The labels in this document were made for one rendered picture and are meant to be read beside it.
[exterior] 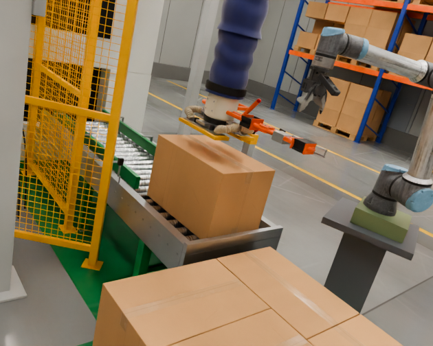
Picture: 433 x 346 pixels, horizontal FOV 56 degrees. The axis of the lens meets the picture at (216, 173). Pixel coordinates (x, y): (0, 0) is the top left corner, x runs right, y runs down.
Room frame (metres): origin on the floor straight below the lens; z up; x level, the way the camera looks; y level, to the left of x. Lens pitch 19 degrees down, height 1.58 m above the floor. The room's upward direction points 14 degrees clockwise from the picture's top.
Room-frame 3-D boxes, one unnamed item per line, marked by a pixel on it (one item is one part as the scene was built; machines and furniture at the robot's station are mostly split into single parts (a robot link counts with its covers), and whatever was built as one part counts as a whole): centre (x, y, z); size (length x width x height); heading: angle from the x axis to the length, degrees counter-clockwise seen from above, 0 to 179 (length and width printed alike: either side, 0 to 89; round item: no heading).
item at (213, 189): (2.24, 0.04, 0.75); 0.60 x 0.40 x 0.40; 45
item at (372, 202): (2.28, -0.99, 0.89); 0.19 x 0.19 x 0.10
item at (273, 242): (1.97, -0.20, 0.47); 0.70 x 0.03 x 0.15; 133
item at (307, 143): (1.80, -0.35, 1.20); 0.08 x 0.07 x 0.05; 44
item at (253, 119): (2.06, -0.11, 1.20); 0.10 x 0.08 x 0.06; 134
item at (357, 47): (1.88, -0.44, 1.66); 0.12 x 0.12 x 0.09; 20
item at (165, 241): (2.61, 0.84, 0.50); 2.31 x 0.05 x 0.19; 43
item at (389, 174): (2.27, -0.99, 1.03); 0.17 x 0.15 x 0.18; 20
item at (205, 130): (2.17, 0.13, 1.09); 0.34 x 0.10 x 0.05; 44
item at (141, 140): (3.27, 0.64, 0.60); 1.60 x 0.11 x 0.09; 43
